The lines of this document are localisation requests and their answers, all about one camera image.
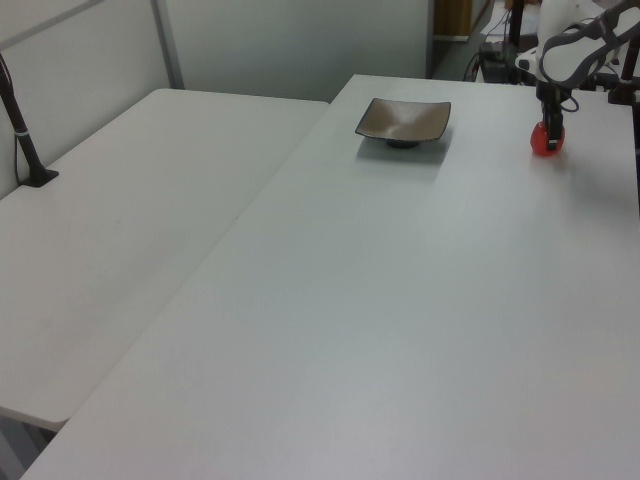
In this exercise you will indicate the black camera stand with zip tie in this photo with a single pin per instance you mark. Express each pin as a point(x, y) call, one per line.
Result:
point(30, 155)

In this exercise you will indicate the dark vertical pole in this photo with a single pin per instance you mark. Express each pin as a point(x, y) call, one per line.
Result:
point(516, 20)

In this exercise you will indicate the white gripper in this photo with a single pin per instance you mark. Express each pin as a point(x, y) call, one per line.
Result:
point(550, 92)

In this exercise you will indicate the red apple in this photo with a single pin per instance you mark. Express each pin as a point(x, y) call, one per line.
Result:
point(539, 141)

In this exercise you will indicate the black equipment box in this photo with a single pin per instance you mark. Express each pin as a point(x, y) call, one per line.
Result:
point(495, 62)

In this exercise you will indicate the square brown ceramic plate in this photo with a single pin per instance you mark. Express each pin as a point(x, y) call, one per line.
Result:
point(400, 117)

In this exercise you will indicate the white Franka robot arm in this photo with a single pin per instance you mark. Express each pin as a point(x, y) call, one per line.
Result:
point(565, 62)

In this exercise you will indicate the wooden cabinet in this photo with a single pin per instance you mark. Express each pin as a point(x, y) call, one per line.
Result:
point(452, 17)

